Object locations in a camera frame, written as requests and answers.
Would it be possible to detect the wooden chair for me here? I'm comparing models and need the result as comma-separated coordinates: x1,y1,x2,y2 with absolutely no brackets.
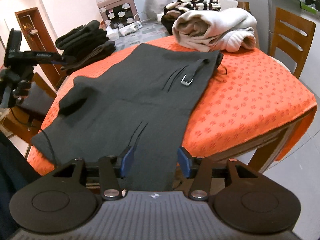
268,7,316,78
1,73,56,144

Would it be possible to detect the pink water dispenser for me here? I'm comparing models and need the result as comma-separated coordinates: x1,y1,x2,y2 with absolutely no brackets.
97,0,137,29

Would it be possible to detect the cream white sweater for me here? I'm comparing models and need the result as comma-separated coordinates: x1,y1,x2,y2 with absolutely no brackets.
172,8,257,53

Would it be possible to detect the black folded clothes stack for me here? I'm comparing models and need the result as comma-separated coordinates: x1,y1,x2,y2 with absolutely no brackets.
55,20,116,75

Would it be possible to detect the right wooden chair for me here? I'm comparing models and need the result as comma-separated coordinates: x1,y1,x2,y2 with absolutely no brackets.
268,7,316,78

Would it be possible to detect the silver refrigerator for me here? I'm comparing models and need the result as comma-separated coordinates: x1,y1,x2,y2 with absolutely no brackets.
265,0,320,55

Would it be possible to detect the white power strip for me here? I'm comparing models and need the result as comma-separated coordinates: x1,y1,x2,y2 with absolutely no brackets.
119,21,143,36

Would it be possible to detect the dark grey garment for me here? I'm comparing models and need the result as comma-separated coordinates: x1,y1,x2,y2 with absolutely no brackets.
31,43,223,191

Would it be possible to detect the striped patterned clothes pile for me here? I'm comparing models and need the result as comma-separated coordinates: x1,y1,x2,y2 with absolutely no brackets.
161,0,221,35

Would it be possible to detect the checkered floral tablecloth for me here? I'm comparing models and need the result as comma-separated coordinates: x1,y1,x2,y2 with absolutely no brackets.
115,22,169,51

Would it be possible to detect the left wooden chair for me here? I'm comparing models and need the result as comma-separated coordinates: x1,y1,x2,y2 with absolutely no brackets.
1,73,56,144

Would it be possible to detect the brown wooden door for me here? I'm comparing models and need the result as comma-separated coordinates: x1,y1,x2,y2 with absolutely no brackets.
15,7,66,90

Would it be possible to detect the orange floral table mat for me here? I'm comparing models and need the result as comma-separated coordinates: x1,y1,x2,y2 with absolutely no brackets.
28,37,317,175

